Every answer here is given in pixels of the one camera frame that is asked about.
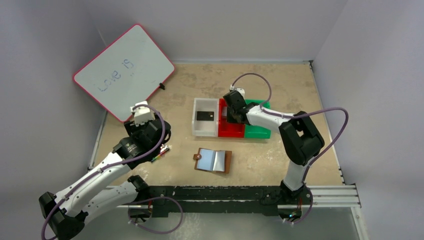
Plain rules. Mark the brown leather card holder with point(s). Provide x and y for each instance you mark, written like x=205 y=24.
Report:
x=216 y=161

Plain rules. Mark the red plastic bin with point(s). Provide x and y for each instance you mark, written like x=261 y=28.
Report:
x=226 y=129

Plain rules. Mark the green plastic bin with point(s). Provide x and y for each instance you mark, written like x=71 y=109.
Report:
x=257 y=132

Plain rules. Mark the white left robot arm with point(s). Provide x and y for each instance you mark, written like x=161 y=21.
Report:
x=69 y=210

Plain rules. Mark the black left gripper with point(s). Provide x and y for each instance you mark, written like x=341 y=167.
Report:
x=154 y=133

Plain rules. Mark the pink framed whiteboard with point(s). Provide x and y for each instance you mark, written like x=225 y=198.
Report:
x=126 y=72

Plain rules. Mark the pack of coloured markers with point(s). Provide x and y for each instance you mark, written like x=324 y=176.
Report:
x=163 y=150

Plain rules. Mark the white plastic bin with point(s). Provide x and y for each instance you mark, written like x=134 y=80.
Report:
x=205 y=128

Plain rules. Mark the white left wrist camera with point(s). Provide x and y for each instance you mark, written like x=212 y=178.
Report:
x=142 y=114

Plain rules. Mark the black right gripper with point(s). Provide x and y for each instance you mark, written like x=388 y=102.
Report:
x=233 y=108

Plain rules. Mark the silver credit card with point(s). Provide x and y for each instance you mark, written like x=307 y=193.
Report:
x=224 y=112

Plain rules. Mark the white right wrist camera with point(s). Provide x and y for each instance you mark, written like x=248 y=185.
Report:
x=238 y=89

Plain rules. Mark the black credit card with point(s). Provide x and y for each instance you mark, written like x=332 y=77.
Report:
x=205 y=116

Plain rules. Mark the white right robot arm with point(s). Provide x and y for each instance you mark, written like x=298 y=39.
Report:
x=300 y=137

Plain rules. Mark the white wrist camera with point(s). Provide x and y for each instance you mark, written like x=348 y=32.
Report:
x=142 y=114
x=238 y=89

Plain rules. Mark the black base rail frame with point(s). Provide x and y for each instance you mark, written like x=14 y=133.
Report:
x=265 y=200

